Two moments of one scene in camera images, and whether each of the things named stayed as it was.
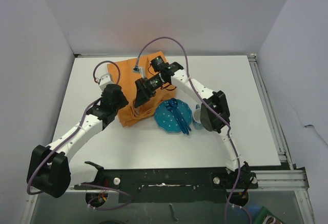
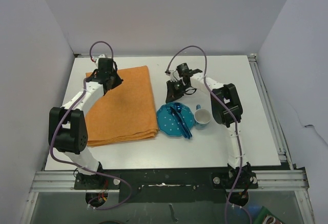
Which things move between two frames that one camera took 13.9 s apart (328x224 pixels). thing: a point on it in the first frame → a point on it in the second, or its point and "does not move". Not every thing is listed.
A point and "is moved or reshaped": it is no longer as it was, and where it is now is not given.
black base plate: [180, 185] does not move
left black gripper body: [122, 102] → [116, 79]
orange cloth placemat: [121, 72] is moved or reshaped
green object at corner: [266, 217] does not move
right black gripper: [143, 95] → [172, 96]
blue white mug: [196, 118] does not move
